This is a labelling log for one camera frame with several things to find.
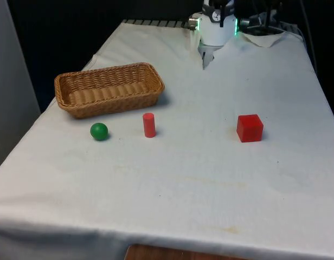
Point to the red cube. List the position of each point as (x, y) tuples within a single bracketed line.
[(249, 129)]

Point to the red cylinder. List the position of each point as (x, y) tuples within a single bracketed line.
[(149, 126)]

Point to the wicker basket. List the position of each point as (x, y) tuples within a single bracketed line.
[(107, 90)]

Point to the green ball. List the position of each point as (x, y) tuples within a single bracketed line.
[(99, 132)]

